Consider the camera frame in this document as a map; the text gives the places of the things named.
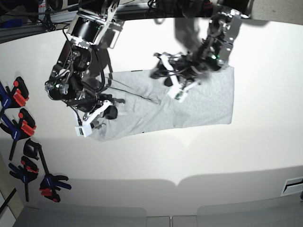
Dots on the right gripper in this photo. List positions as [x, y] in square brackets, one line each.
[85, 101]

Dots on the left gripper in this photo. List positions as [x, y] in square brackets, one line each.
[199, 68]

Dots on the grey T-shirt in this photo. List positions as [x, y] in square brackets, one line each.
[143, 104]

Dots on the blue red bar clamp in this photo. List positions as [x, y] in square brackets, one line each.
[26, 173]
[23, 129]
[15, 98]

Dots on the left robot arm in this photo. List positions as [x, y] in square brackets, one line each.
[224, 26]

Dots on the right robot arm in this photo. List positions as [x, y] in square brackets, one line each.
[78, 78]

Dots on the long black bar clamp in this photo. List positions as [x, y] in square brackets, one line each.
[50, 184]

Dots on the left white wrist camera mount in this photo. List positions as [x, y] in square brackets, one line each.
[174, 68]

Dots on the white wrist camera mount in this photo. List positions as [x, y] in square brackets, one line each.
[174, 68]
[85, 126]

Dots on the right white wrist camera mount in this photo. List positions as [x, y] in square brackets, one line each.
[85, 126]

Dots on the black camera mount top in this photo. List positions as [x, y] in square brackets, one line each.
[179, 8]

